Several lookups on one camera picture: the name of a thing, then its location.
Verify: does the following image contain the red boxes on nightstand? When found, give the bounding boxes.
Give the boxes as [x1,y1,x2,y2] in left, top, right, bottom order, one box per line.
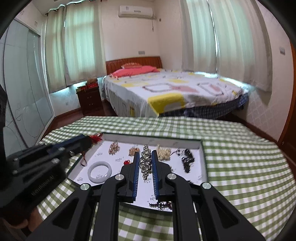
[76,78,98,92]

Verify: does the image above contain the black cord pendant necklace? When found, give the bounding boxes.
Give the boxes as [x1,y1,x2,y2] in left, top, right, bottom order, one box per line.
[173,148,195,174]

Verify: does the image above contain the pink pillow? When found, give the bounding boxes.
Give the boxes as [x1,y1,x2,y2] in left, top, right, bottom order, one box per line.
[109,65,160,78]

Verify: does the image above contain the wooden room door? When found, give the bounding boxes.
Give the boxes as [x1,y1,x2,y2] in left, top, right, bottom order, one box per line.
[277,41,296,158]

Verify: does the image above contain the left white curtain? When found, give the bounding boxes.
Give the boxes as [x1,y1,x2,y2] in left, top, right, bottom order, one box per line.
[45,1,106,93]

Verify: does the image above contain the white pearl necklace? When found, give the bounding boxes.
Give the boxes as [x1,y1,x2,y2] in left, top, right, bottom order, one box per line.
[155,144,172,161]

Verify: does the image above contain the bed with patterned sheet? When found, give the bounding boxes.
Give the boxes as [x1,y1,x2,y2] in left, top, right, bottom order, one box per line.
[102,69,249,119]

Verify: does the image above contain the rose gold chain bracelet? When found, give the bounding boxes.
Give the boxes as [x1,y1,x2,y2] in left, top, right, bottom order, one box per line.
[108,141,121,156]

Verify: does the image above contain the white jade bangle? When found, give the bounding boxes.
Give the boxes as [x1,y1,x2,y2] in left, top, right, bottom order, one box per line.
[87,161,112,184]

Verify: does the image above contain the gold chain necklace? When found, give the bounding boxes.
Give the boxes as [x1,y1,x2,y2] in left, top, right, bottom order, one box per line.
[128,145,141,157]

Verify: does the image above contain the dark green jewelry tray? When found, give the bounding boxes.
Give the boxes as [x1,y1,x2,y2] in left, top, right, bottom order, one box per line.
[68,133,208,212]

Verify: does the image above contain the dark wooden nightstand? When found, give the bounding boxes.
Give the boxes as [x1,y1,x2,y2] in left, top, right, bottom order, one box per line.
[76,86,104,116]

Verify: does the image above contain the gold pendant red knot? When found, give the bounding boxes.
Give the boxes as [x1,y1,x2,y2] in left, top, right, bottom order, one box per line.
[80,133,103,167]

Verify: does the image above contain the person's left hand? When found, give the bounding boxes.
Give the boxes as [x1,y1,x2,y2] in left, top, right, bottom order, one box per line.
[1,207,43,232]

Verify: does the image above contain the orange patterned pillow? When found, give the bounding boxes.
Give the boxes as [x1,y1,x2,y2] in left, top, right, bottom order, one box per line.
[121,62,142,69]

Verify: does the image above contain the wooden headboard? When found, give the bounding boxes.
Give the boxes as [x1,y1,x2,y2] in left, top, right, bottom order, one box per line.
[106,56,163,75]

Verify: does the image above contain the frosted glass wardrobe door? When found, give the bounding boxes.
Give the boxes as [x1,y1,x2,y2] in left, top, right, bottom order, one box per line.
[1,20,53,156]

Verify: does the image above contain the dark red bead bracelet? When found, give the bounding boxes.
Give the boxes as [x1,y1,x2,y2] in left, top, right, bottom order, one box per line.
[148,200,174,211]

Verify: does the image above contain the right white curtain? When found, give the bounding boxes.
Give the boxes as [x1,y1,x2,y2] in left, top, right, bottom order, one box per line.
[179,1,273,92]

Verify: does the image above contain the white curtain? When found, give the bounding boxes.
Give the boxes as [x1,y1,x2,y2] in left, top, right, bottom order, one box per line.
[45,1,106,93]
[179,1,273,92]

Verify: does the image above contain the white air conditioner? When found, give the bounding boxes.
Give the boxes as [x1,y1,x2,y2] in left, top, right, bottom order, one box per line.
[118,6,154,19]

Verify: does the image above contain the green checkered tablecloth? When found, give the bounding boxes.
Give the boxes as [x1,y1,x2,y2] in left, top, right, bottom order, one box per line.
[41,116,295,240]

